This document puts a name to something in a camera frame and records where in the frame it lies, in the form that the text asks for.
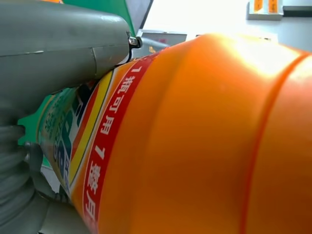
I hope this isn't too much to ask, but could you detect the orange bottle with clear cap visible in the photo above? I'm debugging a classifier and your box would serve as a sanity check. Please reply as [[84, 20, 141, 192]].
[[36, 32, 312, 234]]

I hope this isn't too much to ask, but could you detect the green table mat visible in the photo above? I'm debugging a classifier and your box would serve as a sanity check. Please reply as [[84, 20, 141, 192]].
[[17, 0, 136, 169]]

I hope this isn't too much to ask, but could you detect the red and white sign board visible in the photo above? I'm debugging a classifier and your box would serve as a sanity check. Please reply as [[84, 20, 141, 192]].
[[136, 28, 187, 59]]

